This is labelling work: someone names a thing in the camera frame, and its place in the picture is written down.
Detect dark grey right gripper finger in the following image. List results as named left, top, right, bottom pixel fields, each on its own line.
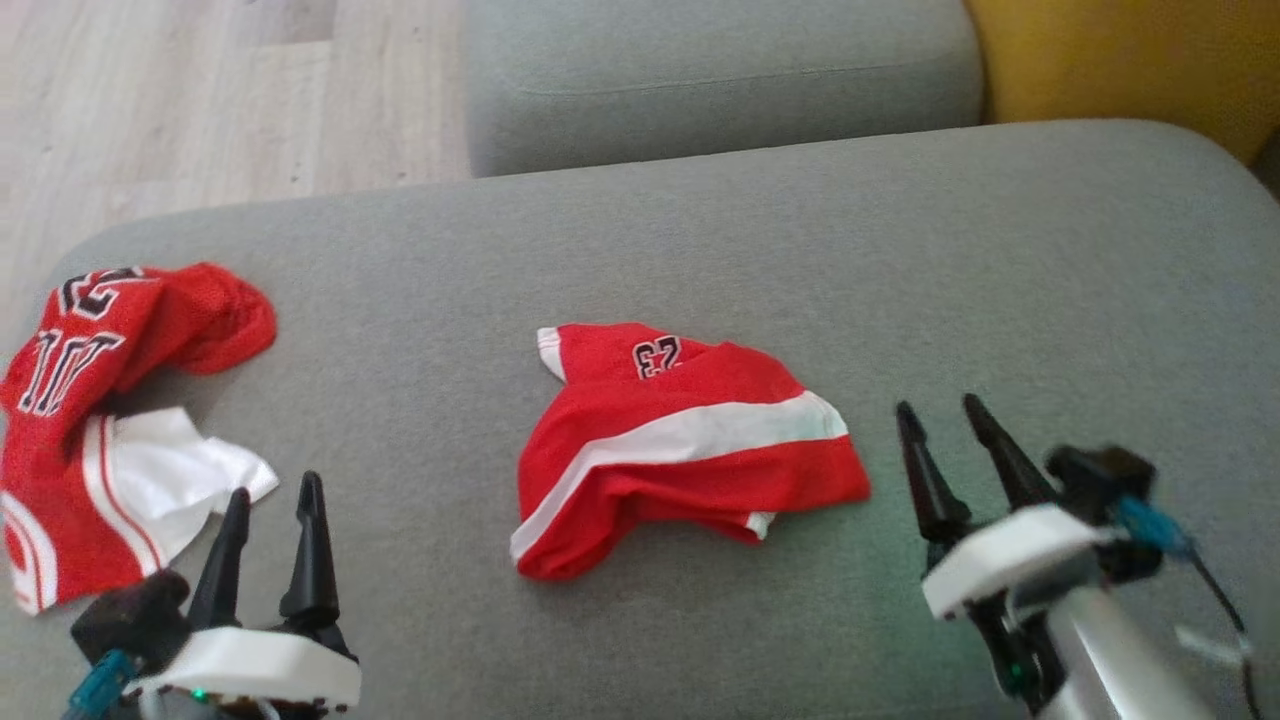
left=896, top=400, right=973, bottom=571
left=962, top=393, right=1059, bottom=514

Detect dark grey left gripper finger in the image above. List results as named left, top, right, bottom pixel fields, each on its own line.
left=279, top=471, right=358, bottom=659
left=188, top=487, right=251, bottom=631

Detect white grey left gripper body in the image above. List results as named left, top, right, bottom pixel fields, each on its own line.
left=128, top=625, right=362, bottom=720

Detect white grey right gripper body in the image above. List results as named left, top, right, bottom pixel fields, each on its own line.
left=920, top=502, right=1121, bottom=709

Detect red Bulls 23 jersey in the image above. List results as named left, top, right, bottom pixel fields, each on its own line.
left=0, top=262, right=280, bottom=617

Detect red shorts with white stripe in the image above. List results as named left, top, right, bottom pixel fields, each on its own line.
left=509, top=321, right=872, bottom=584

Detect large grey sofa seat cushion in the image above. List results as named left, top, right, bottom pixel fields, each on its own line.
left=0, top=119, right=1280, bottom=720

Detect yellow sofa back cushion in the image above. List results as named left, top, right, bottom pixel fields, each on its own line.
left=964, top=0, right=1280, bottom=168

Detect small grey sofa seat cushion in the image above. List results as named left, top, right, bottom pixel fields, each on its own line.
left=459, top=0, right=987, bottom=180

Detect blue right cable plug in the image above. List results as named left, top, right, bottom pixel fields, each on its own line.
left=1110, top=494, right=1197, bottom=562

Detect blue cable plug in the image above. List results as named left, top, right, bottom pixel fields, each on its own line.
left=1110, top=494, right=1197, bottom=562
left=62, top=648, right=134, bottom=720

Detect blue left cable plug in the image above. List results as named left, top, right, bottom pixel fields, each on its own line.
left=62, top=648, right=134, bottom=720

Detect white right cable label tag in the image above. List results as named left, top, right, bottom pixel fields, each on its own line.
left=1174, top=624, right=1252, bottom=670

